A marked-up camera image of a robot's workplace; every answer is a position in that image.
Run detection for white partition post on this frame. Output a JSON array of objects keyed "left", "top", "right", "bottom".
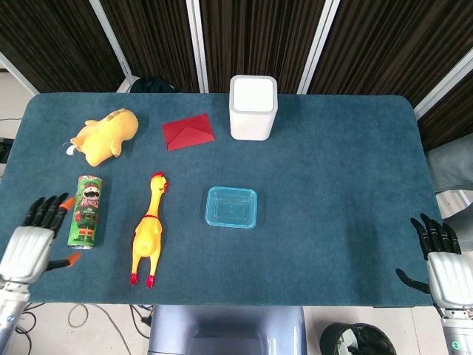
[
  {"left": 413, "top": 47, "right": 473, "bottom": 120},
  {"left": 0, "top": 51, "right": 40, "bottom": 95},
  {"left": 186, "top": 0, "right": 210, "bottom": 93},
  {"left": 297, "top": 0, "right": 341, "bottom": 94},
  {"left": 88, "top": 0, "right": 140, "bottom": 93}
]

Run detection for grey upholstered chair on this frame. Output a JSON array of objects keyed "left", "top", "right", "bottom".
[{"left": 424, "top": 132, "right": 473, "bottom": 230}]

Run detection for yellow plush toy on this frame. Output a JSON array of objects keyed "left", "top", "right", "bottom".
[{"left": 62, "top": 107, "right": 140, "bottom": 168}]

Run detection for green Pringles can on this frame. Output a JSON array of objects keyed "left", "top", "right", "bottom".
[{"left": 67, "top": 175, "right": 104, "bottom": 251}]

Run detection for right silver robot hand black fingers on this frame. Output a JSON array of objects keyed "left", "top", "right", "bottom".
[{"left": 395, "top": 213, "right": 473, "bottom": 310}]

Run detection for blue-grey robot torso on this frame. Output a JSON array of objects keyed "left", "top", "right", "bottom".
[{"left": 147, "top": 305, "right": 307, "bottom": 355}]

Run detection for clear plastic food container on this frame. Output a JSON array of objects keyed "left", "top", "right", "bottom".
[{"left": 205, "top": 186, "right": 259, "bottom": 229}]

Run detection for white square bin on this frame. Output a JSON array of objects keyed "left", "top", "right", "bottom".
[{"left": 228, "top": 75, "right": 278, "bottom": 141}]

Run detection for left silver robot hand orange fingertips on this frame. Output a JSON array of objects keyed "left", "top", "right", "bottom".
[{"left": 0, "top": 192, "right": 82, "bottom": 285}]

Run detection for yellow rubber chicken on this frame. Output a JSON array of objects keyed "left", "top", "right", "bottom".
[{"left": 129, "top": 172, "right": 170, "bottom": 289}]

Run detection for black trash bin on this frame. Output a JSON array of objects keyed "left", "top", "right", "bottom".
[{"left": 319, "top": 322, "right": 398, "bottom": 355}]

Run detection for blue felt table cover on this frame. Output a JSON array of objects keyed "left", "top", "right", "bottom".
[{"left": 0, "top": 92, "right": 446, "bottom": 308}]

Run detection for red paper envelope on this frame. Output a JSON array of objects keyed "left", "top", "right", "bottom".
[{"left": 161, "top": 113, "right": 217, "bottom": 152}]

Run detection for black floor cable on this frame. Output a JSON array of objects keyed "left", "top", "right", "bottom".
[{"left": 128, "top": 304, "right": 154, "bottom": 336}]

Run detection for grey floor cable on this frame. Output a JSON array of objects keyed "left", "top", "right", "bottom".
[{"left": 67, "top": 302, "right": 90, "bottom": 328}]

